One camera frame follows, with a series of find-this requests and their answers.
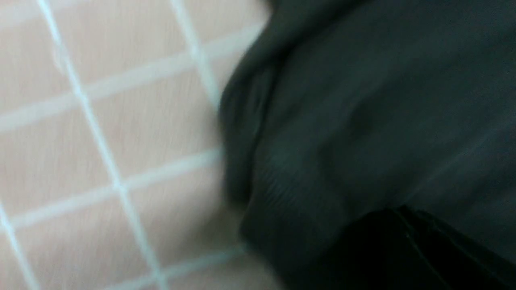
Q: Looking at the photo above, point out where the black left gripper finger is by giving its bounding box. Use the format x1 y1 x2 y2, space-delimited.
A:
311 207 515 290

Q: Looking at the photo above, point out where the dark gray long-sleeve shirt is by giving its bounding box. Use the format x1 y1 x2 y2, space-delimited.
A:
219 0 516 290

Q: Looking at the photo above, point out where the pink checkered tablecloth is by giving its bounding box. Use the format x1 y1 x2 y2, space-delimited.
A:
1 0 280 290

